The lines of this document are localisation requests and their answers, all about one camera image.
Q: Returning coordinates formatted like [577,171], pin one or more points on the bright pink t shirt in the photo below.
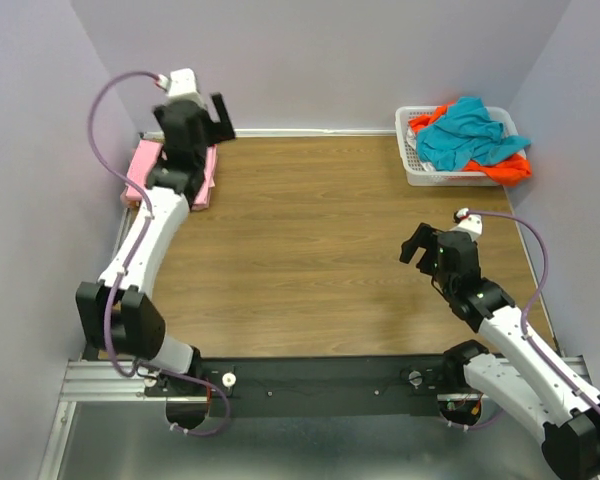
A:
[144,158]

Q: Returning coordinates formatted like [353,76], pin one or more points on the white plastic laundry basket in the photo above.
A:
[420,174]

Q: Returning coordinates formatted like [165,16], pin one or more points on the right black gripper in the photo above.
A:
[421,237]

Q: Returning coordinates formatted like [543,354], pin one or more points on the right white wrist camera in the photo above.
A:
[468,223]

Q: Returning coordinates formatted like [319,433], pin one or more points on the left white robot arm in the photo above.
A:
[116,311]

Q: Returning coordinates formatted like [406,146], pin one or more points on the orange t shirt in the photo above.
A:
[510,172]

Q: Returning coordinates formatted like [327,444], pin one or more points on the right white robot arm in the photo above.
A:
[527,379]

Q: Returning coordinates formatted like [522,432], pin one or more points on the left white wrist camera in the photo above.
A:
[181,85]

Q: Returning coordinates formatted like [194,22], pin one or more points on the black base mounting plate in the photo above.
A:
[269,387]

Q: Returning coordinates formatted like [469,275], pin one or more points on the aluminium rail frame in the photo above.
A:
[298,256]

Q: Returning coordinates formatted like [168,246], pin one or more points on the teal t shirt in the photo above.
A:
[463,133]

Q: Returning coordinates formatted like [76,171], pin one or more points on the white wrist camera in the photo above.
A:
[468,223]
[181,85]

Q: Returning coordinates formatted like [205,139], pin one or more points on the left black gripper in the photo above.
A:
[223,132]

